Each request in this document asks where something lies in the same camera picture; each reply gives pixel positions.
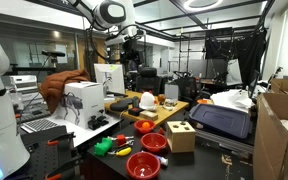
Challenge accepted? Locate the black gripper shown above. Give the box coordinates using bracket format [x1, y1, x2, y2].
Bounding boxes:
[121, 40, 141, 65]

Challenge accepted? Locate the red bowl holding orange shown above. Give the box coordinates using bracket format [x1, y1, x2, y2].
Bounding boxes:
[134, 120, 155, 134]

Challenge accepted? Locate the orange bowl on desk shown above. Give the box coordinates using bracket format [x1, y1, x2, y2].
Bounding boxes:
[197, 99, 213, 104]

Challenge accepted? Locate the middle red plastic bowl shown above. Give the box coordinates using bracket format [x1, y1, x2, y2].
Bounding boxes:
[141, 133, 167, 152]

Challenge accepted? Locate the large red plastic bowl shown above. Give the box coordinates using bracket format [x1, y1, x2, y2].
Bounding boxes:
[126, 152, 161, 180]

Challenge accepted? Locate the white monitor back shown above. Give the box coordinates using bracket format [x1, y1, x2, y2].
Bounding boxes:
[94, 64, 125, 96]

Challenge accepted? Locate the black office chair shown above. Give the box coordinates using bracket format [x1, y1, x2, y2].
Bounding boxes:
[135, 67, 162, 96]

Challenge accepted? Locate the white plush chicken toy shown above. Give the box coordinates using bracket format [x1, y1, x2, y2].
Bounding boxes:
[139, 92, 156, 111]

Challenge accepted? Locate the black box red label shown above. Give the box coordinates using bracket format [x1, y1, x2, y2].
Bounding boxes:
[128, 108, 144, 116]

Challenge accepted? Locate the tan flat box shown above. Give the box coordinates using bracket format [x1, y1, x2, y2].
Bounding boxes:
[140, 111, 158, 120]

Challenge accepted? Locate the white robot dog box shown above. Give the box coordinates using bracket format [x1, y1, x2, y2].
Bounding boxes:
[55, 81, 104, 129]

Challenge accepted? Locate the orange ball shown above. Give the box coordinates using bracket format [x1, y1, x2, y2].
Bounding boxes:
[142, 122, 151, 129]

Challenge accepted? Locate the silver plastic fork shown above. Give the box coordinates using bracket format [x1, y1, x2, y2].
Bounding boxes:
[107, 135, 134, 141]

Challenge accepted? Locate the brown puffy jacket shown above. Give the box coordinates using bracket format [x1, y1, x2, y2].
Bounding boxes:
[39, 69, 90, 113]

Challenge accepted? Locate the red orange cube block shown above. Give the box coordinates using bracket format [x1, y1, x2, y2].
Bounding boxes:
[117, 134, 126, 145]

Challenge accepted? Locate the wooden shape sorter box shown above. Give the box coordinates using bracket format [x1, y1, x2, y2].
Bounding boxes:
[166, 121, 195, 153]

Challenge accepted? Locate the yellow toy banana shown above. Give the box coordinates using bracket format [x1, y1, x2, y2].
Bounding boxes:
[116, 147, 132, 156]

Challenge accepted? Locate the green plastic toy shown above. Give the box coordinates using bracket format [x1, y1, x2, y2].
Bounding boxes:
[94, 138, 113, 156]

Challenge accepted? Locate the white blue toothpaste tube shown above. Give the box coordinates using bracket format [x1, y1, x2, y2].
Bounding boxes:
[153, 154, 168, 166]

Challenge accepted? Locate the black orange clamp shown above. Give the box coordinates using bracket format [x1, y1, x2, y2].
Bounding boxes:
[45, 156, 82, 180]
[46, 131, 77, 147]

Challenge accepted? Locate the blue plastic bin lid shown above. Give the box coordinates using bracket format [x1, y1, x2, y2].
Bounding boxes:
[189, 104, 252, 139]

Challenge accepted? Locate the lower black orange clamp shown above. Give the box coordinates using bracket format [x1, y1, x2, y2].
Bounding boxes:
[45, 156, 82, 180]

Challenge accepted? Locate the open cardboard box right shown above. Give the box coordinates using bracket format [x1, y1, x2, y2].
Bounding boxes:
[253, 79, 288, 180]

